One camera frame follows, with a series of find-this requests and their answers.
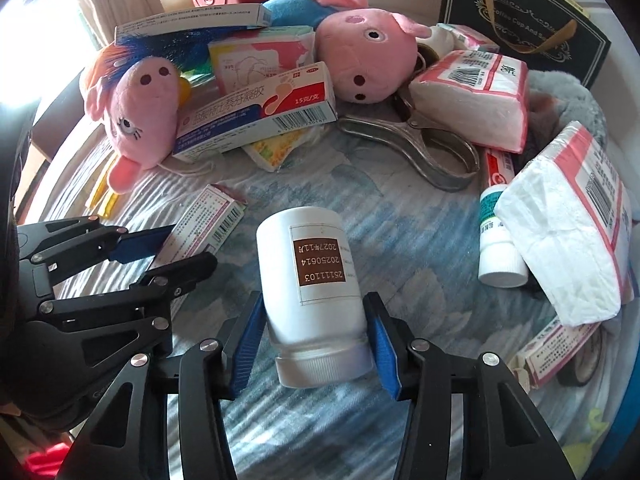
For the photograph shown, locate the small pink tissue pack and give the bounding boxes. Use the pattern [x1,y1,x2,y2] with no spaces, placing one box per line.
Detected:
[431,23,501,54]

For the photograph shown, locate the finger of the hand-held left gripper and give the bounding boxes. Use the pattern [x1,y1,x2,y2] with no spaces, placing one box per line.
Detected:
[17,215,178,267]
[37,252,219,322]

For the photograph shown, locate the small white medicine box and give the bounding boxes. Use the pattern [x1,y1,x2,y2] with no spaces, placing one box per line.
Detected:
[149,184,249,275]

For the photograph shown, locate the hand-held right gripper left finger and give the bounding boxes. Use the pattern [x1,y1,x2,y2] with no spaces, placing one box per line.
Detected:
[57,292,263,480]

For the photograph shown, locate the yellow patterned packet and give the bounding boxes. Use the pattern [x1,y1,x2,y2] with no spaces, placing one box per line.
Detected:
[242,127,314,174]

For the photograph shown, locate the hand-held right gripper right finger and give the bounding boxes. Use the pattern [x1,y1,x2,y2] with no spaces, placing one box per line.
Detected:
[362,292,581,480]

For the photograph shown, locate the red white tube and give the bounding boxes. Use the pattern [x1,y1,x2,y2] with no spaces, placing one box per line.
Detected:
[482,148,517,192]

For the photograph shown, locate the pink pig plush blue body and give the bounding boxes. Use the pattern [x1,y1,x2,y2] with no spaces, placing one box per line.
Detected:
[261,0,434,107]

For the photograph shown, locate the white bottle green label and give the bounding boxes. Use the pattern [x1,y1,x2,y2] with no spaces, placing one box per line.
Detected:
[477,186,530,289]

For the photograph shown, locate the white pink patterned box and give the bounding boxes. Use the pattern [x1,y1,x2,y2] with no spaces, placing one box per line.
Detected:
[207,27,316,97]

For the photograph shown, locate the grey plush toy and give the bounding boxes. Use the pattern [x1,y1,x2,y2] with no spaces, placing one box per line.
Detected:
[524,69,607,173]

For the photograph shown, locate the yellow plastic toy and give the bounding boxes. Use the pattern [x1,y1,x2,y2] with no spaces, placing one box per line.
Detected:
[84,160,122,217]

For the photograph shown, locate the long white medicine box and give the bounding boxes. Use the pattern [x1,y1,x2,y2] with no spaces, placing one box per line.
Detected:
[115,2,274,45]

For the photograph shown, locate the metal tongs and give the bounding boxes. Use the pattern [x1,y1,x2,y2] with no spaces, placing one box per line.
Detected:
[336,50,482,193]

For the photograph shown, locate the large pink white tissue pack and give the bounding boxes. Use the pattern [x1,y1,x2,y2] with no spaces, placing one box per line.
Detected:
[493,121,636,326]

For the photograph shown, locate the blue pink white medicine box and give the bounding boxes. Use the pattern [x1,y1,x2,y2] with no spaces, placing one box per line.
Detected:
[172,61,340,164]

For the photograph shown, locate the white bottle brown label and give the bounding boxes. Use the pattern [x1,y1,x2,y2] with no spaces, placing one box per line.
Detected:
[256,206,374,390]

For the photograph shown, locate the pink pony plush orange mane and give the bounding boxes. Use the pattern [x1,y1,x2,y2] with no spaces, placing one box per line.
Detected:
[82,27,213,197]

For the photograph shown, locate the black tape roll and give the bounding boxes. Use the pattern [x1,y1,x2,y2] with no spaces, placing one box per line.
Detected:
[556,329,610,389]

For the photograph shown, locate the black gift bag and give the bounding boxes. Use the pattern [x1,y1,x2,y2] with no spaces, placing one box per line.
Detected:
[439,0,612,90]

